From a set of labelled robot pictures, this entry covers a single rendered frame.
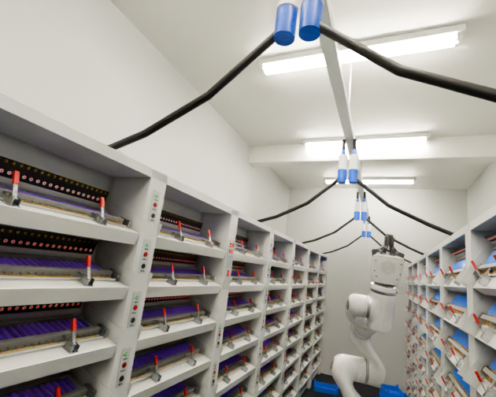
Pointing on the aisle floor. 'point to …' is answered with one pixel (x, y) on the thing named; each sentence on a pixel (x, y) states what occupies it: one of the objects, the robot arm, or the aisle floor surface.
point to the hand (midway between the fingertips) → (389, 239)
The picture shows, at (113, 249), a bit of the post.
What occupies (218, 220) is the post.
